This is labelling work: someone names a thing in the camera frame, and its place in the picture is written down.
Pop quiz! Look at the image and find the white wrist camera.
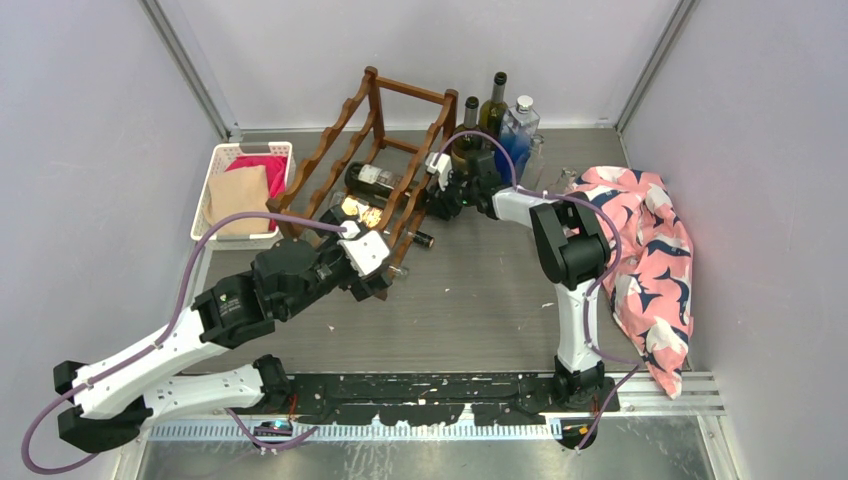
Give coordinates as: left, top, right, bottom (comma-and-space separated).
425, 152, 453, 191
338, 220, 390, 278

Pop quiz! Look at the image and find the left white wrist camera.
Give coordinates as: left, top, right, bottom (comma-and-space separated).
338, 220, 390, 278

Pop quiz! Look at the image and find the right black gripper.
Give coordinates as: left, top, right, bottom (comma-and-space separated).
425, 169, 479, 221

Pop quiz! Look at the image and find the clear tapered glass bottle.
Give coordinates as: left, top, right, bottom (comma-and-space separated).
381, 258, 410, 279

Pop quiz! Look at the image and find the blue clear square bottle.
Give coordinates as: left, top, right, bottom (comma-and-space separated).
495, 95, 540, 184

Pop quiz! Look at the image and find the white perforated plastic basket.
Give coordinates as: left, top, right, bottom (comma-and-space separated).
191, 141, 296, 250

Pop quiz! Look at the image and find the brown wooden wine rack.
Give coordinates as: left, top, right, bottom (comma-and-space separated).
266, 66, 459, 267

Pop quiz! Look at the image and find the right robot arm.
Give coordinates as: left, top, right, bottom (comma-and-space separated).
425, 152, 611, 411

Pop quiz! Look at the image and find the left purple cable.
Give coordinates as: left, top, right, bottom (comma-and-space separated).
21, 211, 352, 476

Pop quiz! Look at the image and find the white slotted cable duct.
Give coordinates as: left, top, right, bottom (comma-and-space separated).
148, 418, 562, 442

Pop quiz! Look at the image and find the dark green wine bottle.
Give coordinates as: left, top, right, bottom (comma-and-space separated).
451, 96, 483, 171

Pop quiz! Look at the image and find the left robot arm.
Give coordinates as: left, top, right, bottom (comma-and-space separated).
54, 207, 391, 454

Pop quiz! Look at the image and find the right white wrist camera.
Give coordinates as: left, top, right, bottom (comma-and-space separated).
425, 152, 453, 191

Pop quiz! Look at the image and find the clear slim glass bottle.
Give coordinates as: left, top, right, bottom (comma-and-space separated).
519, 133, 577, 194

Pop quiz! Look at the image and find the beige cloth in basket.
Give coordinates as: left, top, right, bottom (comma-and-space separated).
204, 165, 269, 236

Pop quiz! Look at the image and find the olive green wine bottle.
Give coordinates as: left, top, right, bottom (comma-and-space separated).
478, 71, 508, 139

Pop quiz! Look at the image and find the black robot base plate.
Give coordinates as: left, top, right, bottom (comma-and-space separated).
227, 370, 621, 429

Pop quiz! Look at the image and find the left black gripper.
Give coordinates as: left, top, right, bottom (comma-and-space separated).
280, 206, 391, 319

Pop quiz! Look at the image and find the dark wine bottle cream label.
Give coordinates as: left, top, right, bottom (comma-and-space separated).
344, 162, 404, 201

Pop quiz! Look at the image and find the pink shark print cloth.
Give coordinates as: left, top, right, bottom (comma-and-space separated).
573, 166, 694, 399

